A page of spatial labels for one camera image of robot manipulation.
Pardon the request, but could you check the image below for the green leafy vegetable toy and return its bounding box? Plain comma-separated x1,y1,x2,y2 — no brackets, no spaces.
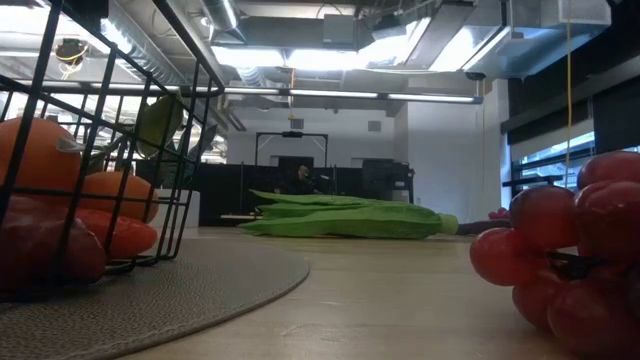
237,188,460,240

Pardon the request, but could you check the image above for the orange carrot toy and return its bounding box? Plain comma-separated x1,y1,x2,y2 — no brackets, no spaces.
74,207,159,259

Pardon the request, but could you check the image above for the orange tangerine cluster toy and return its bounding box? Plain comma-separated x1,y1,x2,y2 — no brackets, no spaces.
0,117,161,224

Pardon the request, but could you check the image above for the red and green pepper toy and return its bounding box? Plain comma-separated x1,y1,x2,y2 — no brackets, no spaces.
0,194,107,287

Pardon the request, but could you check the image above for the person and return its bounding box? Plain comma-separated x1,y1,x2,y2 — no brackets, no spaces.
282,164,321,196

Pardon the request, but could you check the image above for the black equipment rack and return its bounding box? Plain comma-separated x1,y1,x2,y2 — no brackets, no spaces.
360,158,416,224

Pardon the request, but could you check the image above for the long ceiling light strip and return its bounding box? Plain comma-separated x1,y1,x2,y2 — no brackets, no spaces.
224,87,484,106

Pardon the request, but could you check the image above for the black office partition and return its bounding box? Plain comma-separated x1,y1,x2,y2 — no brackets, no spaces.
194,158,364,227

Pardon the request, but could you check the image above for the round grey placemat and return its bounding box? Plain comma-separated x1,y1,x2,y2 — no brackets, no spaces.
0,234,311,360

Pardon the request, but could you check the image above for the round ceiling fixture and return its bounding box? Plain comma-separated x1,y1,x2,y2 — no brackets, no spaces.
53,37,91,79

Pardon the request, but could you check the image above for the black rig frame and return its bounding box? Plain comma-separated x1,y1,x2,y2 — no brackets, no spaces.
254,130,330,169

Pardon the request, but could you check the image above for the silver ventilation duct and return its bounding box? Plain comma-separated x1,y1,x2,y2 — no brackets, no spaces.
429,0,611,81

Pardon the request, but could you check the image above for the yellow hanging cord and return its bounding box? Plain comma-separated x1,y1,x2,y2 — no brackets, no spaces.
564,0,574,174

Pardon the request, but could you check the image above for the black wire basket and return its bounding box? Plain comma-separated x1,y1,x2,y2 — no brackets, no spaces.
0,0,225,304

